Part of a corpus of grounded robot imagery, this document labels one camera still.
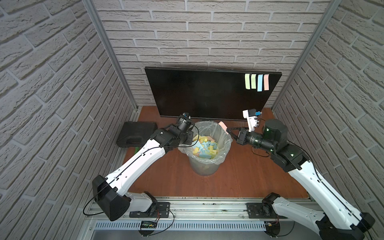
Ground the clear plastic bin liner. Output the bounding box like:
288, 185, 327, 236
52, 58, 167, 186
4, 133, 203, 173
178, 121, 233, 160

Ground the yellow-green sticky note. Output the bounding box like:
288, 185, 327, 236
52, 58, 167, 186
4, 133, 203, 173
251, 74, 257, 89

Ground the blue sticky note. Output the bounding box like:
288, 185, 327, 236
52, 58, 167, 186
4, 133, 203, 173
257, 75, 264, 92

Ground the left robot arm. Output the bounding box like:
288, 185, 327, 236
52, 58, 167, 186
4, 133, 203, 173
92, 113, 194, 221

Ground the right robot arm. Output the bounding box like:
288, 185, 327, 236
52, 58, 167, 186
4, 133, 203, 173
227, 119, 375, 240

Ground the pile of discarded sticky notes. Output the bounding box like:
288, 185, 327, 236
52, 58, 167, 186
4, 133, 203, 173
193, 136, 219, 159

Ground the black AOC monitor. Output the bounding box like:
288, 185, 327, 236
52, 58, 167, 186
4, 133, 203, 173
145, 67, 282, 120

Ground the green sticky note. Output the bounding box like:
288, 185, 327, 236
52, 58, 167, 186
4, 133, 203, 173
245, 74, 251, 90

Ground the grey waste bin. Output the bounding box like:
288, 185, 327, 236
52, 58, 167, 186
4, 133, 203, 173
189, 156, 225, 176

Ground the black plastic tool case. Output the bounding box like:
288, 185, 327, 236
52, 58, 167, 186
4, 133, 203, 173
116, 122, 158, 148

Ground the left small circuit board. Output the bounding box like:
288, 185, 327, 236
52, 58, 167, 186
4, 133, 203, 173
140, 221, 158, 231

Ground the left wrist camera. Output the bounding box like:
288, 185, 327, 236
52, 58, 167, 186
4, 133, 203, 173
180, 112, 192, 124

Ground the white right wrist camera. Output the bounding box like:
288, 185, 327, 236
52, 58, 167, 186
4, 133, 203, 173
243, 109, 262, 132

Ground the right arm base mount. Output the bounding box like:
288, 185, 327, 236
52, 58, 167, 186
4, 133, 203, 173
246, 203, 287, 220

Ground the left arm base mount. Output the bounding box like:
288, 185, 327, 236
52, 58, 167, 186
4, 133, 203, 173
129, 202, 171, 219

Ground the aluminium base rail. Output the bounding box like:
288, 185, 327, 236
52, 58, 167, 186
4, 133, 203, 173
80, 196, 331, 232

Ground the left aluminium corner post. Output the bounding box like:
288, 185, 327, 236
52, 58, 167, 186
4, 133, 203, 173
83, 0, 139, 112

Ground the aluminium corner post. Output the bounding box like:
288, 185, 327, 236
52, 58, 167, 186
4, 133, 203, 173
271, 0, 342, 112
83, 0, 139, 112

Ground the right aluminium corner post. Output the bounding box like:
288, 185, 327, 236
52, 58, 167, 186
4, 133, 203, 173
271, 0, 342, 112

